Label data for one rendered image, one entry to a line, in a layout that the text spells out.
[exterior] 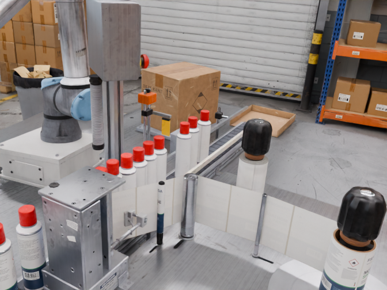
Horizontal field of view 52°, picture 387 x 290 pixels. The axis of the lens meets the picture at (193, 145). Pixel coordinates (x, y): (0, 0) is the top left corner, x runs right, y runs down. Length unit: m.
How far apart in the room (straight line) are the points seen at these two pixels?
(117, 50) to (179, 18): 4.73
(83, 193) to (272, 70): 4.83
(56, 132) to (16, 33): 3.76
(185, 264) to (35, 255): 0.35
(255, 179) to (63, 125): 0.74
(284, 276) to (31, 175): 0.90
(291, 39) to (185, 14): 1.48
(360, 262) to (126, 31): 0.73
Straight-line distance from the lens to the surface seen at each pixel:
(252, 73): 5.55
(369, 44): 4.76
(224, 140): 1.74
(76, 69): 1.36
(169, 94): 1.78
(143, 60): 1.06
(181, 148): 1.33
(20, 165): 1.49
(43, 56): 5.04
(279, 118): 2.23
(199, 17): 5.63
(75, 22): 1.35
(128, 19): 1.01
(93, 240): 0.82
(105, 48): 1.00
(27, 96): 3.81
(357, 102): 4.88
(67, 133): 1.52
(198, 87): 1.83
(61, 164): 1.39
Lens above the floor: 1.55
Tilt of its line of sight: 24 degrees down
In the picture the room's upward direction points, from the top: 4 degrees clockwise
